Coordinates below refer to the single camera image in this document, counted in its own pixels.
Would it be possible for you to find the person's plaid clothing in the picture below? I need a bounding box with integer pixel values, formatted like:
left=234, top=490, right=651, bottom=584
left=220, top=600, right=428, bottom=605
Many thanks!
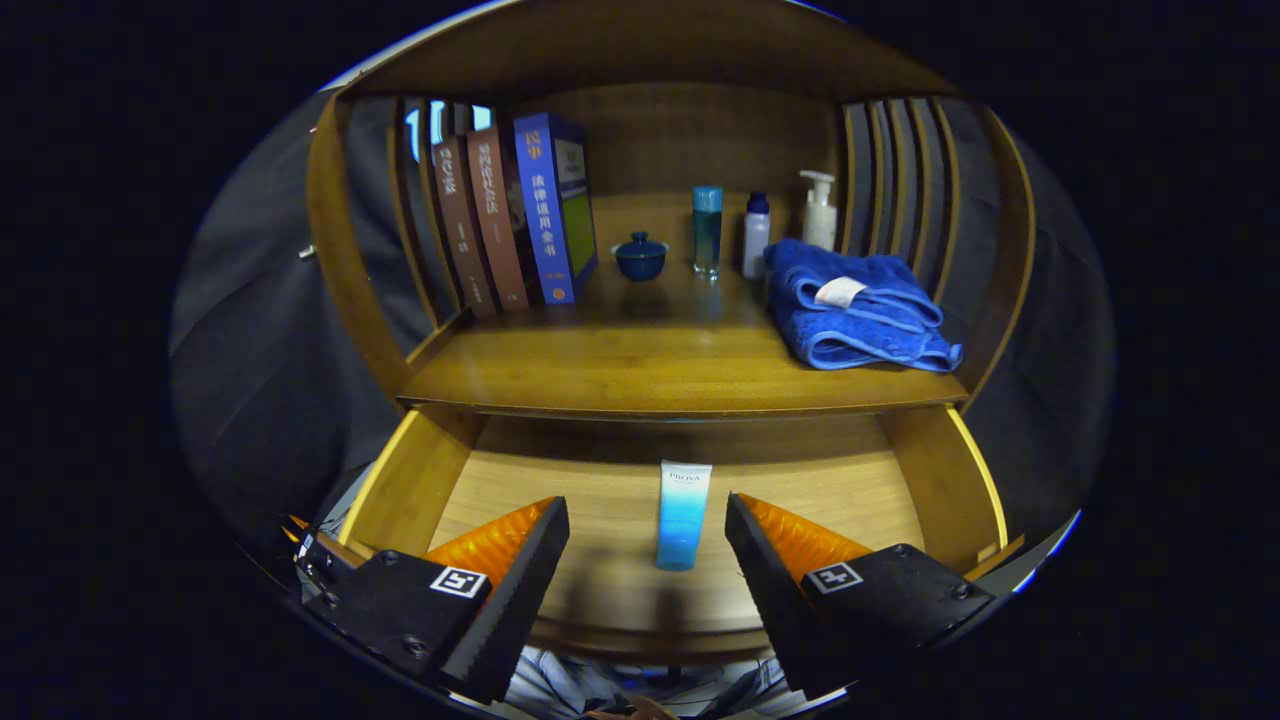
left=505, top=645, right=791, bottom=719

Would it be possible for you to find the white bottle blue cap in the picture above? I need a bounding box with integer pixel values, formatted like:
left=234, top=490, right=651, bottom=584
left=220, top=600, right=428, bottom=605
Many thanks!
left=742, top=192, right=772, bottom=281

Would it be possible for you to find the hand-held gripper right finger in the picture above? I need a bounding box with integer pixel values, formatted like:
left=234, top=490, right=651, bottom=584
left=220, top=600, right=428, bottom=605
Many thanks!
left=725, top=492, right=1001, bottom=701

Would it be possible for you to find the blue lidded teacup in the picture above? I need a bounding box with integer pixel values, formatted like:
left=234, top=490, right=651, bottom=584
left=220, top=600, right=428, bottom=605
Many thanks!
left=611, top=232, right=669, bottom=282

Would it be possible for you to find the blue book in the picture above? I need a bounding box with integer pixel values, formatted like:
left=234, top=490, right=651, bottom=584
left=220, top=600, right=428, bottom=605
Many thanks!
left=513, top=113, right=599, bottom=306

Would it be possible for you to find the white pump bottle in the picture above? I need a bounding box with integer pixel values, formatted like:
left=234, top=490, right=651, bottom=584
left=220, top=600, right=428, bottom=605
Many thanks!
left=799, top=170, right=839, bottom=251

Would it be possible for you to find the wooden cabinet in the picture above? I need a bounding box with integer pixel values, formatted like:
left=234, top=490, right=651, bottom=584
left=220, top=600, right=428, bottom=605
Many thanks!
left=305, top=0, right=1038, bottom=421

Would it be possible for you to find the reddish brown book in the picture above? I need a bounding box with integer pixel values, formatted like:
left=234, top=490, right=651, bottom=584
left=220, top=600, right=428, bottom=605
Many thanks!
left=466, top=127, right=531, bottom=311

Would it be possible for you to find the dark brown book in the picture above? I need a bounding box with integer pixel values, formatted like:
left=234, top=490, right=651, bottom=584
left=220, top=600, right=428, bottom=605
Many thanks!
left=432, top=135, right=498, bottom=319

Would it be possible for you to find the wooden countertop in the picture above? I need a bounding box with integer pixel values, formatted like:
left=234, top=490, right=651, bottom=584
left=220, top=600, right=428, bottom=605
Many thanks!
left=398, top=270, right=969, bottom=421

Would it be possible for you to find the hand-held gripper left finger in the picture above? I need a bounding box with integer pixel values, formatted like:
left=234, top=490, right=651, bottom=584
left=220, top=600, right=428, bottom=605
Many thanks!
left=295, top=495, right=571, bottom=706

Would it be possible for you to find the teal glass bottle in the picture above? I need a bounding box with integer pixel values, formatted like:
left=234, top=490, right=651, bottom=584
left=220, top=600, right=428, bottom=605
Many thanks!
left=692, top=186, right=724, bottom=279

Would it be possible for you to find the blue towel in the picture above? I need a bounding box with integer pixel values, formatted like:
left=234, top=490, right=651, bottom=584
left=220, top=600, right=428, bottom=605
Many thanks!
left=764, top=238, right=964, bottom=373

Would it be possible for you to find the wooden drawer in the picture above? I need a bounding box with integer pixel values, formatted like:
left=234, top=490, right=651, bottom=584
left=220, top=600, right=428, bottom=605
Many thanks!
left=340, top=405, right=1026, bottom=661

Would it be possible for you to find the blue white tube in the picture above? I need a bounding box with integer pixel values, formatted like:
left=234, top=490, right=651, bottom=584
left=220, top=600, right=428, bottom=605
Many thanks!
left=655, top=460, right=714, bottom=572

